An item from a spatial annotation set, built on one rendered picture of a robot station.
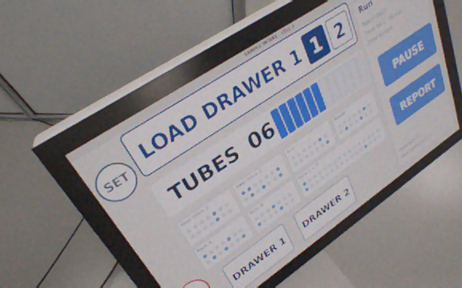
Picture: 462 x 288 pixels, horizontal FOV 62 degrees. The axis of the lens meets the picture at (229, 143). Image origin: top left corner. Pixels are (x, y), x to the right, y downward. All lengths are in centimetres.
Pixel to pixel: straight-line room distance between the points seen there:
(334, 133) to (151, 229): 25
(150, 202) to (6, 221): 148
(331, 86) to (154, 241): 27
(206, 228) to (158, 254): 6
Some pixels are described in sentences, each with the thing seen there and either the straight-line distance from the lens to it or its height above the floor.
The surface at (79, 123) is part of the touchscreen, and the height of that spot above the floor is 120.
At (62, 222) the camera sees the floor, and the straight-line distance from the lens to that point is 174.
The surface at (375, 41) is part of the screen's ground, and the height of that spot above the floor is 113.
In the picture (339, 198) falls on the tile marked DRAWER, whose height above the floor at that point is 100.
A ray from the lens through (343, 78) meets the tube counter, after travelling 49.
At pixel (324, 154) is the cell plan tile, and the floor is 106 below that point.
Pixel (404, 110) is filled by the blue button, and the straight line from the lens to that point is 57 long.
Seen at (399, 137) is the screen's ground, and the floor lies 102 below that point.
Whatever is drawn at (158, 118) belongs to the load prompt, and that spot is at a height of 117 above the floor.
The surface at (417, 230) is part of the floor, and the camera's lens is 168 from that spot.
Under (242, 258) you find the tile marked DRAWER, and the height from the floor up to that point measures 102.
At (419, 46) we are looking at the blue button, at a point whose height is 110.
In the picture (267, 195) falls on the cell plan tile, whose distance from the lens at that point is 46.
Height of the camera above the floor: 149
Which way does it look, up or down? 61 degrees down
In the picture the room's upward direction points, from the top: 6 degrees counter-clockwise
